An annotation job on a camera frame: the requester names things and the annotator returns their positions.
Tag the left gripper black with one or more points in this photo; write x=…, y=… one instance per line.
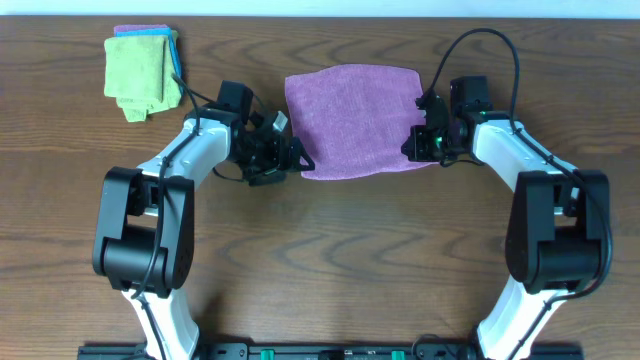
x=280, y=165

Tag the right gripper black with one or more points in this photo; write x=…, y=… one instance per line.
x=418, y=151

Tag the purple microfiber cloth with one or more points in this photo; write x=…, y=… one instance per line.
x=353, y=119

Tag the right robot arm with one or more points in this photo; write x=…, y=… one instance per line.
x=558, y=244

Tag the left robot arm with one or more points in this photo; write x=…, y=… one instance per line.
x=145, y=235

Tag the blue folded cloth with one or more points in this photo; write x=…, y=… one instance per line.
x=172, y=64

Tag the green folded cloth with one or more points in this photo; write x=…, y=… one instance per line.
x=134, y=75

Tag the purple folded cloth in stack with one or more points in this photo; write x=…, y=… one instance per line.
x=132, y=27

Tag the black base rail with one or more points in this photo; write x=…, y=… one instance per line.
x=242, y=351

